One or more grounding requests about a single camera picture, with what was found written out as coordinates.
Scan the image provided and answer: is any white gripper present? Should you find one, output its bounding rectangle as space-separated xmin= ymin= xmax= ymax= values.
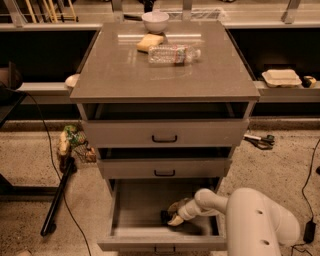
xmin=167 ymin=198 xmax=200 ymax=227

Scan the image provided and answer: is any dark rxbar chocolate bar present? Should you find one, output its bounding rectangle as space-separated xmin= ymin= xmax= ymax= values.
xmin=160 ymin=210 xmax=173 ymax=225

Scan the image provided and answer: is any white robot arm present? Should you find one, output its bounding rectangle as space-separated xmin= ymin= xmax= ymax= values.
xmin=167 ymin=188 xmax=301 ymax=256

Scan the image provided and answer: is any bottom grey drawer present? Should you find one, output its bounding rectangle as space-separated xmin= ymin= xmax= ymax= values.
xmin=98 ymin=178 xmax=226 ymax=255

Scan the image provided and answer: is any grey drawer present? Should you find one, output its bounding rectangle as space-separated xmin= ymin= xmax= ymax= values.
xmin=98 ymin=178 xmax=226 ymax=255
xmin=79 ymin=102 xmax=252 ymax=148
xmin=98 ymin=147 xmax=231 ymax=179

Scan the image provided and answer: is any middle grey drawer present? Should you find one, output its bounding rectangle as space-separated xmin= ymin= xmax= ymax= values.
xmin=98 ymin=147 xmax=231 ymax=179

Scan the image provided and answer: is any top grey drawer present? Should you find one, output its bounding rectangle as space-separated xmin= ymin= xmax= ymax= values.
xmin=79 ymin=102 xmax=252 ymax=148

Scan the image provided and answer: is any grey drawer cabinet with counter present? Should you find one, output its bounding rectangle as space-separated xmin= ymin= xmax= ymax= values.
xmin=69 ymin=21 xmax=261 ymax=183

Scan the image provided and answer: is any black pole on floor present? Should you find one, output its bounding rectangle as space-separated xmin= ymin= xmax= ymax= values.
xmin=40 ymin=157 xmax=76 ymax=237

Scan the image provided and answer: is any clear plastic water bottle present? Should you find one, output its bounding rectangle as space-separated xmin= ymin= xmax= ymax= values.
xmin=148 ymin=45 xmax=201 ymax=64

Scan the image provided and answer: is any white takeout container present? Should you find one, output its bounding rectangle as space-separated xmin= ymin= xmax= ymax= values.
xmin=262 ymin=69 xmax=302 ymax=87

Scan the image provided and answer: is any white plate on ledge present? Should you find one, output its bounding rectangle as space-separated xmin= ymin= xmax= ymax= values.
xmin=65 ymin=74 xmax=80 ymax=88

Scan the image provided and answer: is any yellow sponge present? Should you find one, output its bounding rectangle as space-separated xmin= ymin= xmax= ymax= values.
xmin=136 ymin=34 xmax=164 ymax=52

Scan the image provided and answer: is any yellow tape measure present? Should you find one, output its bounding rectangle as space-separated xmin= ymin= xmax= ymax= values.
xmin=302 ymin=76 xmax=317 ymax=88

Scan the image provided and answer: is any white bowl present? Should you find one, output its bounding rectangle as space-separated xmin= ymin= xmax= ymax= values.
xmin=142 ymin=11 xmax=169 ymax=34

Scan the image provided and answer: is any wire basket with groceries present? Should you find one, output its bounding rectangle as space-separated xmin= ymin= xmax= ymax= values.
xmin=57 ymin=125 xmax=96 ymax=173

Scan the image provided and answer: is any black power adapter with cable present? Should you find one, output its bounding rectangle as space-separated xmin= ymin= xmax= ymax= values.
xmin=290 ymin=139 xmax=320 ymax=256

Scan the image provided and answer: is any black cable on floor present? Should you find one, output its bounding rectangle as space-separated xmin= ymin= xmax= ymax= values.
xmin=24 ymin=92 xmax=93 ymax=256

